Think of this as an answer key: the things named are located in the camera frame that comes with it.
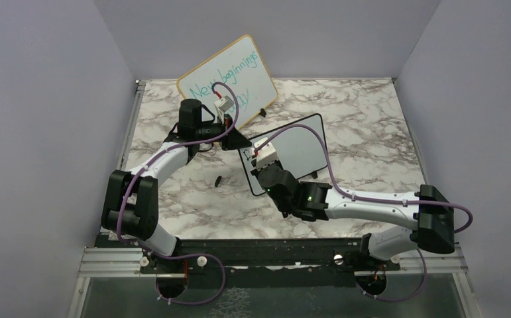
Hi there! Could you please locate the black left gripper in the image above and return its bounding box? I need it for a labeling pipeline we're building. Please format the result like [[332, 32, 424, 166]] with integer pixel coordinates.
[[196, 113, 253, 151]]

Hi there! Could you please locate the black framed whiteboard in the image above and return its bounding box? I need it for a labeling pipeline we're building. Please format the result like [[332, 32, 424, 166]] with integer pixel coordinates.
[[238, 113, 327, 196]]

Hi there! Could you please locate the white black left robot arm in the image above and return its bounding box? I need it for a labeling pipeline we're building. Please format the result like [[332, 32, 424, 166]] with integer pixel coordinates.
[[101, 96, 251, 272]]

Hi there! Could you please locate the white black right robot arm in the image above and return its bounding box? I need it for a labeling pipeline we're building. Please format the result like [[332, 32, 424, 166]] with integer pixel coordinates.
[[251, 163, 455, 270]]

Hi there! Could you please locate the yellow framed whiteboard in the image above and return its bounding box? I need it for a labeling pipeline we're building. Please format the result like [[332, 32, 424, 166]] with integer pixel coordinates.
[[176, 34, 278, 129]]

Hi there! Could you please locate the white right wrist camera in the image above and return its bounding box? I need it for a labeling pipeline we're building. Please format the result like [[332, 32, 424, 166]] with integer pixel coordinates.
[[249, 137, 279, 170]]

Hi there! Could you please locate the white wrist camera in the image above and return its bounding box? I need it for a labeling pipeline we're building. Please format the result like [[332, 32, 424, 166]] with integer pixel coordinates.
[[249, 137, 279, 170], [213, 96, 234, 123]]

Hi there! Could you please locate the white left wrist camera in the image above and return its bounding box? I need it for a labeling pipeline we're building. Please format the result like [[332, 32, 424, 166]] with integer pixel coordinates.
[[213, 96, 234, 123]]

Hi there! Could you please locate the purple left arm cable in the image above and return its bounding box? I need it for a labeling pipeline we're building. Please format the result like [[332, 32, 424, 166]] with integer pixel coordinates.
[[117, 81, 240, 307]]

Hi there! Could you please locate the aluminium side rail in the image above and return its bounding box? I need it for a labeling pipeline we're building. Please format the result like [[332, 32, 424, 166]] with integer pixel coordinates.
[[115, 79, 147, 169]]

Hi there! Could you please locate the black aluminium front base frame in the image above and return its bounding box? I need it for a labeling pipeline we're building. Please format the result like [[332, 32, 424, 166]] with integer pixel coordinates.
[[77, 235, 469, 291]]

